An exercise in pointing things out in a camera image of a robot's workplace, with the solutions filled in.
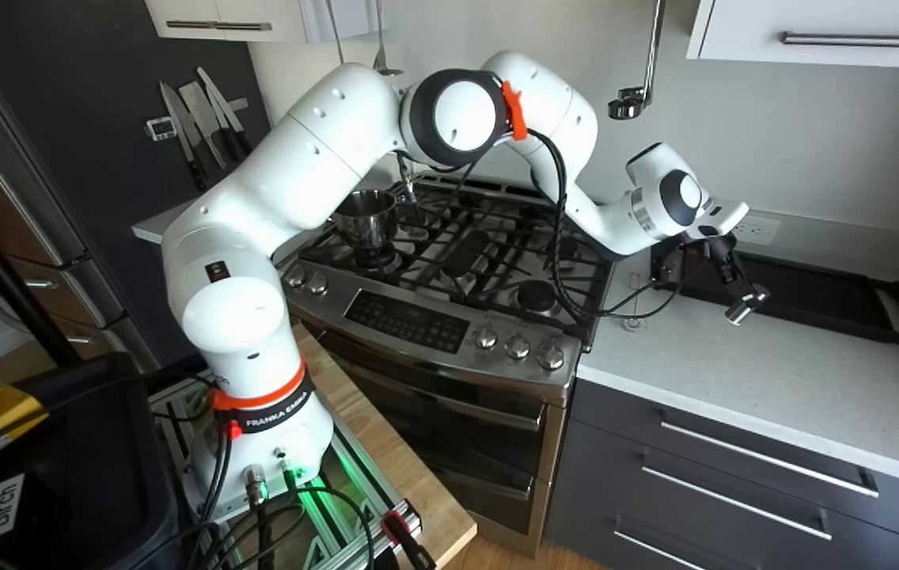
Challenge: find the small metal spice bottle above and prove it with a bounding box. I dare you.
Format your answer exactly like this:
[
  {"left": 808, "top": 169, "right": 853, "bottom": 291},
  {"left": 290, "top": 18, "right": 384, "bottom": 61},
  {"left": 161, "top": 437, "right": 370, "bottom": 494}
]
[{"left": 724, "top": 296, "right": 770, "bottom": 325}]

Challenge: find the dark grey drawer cabinet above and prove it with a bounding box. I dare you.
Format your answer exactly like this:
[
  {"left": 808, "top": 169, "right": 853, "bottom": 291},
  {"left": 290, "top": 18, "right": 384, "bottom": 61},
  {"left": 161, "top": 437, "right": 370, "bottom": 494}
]
[{"left": 546, "top": 379, "right": 899, "bottom": 570}]

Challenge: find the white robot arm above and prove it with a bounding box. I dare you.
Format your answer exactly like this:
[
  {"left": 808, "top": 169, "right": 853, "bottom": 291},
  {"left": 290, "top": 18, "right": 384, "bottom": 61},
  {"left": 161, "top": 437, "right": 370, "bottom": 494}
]
[{"left": 161, "top": 52, "right": 746, "bottom": 519}]

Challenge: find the hanging spatula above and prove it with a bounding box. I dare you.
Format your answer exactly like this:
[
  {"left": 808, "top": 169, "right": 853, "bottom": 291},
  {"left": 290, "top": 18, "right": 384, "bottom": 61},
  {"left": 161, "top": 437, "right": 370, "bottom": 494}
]
[{"left": 373, "top": 0, "right": 402, "bottom": 77}]

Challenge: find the black griddle tray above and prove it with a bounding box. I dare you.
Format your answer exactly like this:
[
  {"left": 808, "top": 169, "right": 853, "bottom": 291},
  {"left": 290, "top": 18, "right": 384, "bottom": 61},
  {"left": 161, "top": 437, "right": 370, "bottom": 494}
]
[{"left": 649, "top": 245, "right": 899, "bottom": 347}]

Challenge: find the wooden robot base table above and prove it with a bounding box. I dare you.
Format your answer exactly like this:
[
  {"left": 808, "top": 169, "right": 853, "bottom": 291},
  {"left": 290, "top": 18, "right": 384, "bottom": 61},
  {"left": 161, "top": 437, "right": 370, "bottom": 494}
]
[{"left": 294, "top": 325, "right": 479, "bottom": 570}]

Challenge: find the black control box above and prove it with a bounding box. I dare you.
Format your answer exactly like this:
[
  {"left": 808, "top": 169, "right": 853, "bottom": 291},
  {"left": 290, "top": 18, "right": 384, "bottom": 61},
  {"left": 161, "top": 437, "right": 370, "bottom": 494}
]
[{"left": 0, "top": 355, "right": 182, "bottom": 570}]

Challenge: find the hanging ladle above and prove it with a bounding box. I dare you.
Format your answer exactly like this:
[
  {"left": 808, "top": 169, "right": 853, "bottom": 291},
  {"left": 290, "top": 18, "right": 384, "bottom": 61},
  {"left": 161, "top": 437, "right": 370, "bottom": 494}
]
[{"left": 605, "top": 0, "right": 670, "bottom": 123}]

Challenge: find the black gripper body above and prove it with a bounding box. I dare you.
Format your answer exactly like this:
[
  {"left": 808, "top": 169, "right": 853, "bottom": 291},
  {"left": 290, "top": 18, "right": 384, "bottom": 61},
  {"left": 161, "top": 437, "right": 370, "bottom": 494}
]
[{"left": 703, "top": 236, "right": 746, "bottom": 284}]

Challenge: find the stainless steel gas stove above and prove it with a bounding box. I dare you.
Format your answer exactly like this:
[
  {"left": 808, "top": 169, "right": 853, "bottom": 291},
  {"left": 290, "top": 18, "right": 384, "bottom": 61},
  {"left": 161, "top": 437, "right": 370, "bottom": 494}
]
[{"left": 281, "top": 179, "right": 610, "bottom": 553}]

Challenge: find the stainless steel pot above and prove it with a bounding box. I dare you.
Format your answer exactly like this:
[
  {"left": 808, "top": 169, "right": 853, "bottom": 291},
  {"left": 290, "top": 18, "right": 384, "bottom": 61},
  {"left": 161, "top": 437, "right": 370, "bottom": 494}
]
[{"left": 332, "top": 191, "right": 396, "bottom": 251}]

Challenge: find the white upper cabinet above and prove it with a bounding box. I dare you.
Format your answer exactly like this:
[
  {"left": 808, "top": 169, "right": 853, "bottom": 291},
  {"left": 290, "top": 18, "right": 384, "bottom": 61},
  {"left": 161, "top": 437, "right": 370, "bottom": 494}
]
[{"left": 688, "top": 0, "right": 899, "bottom": 71}]

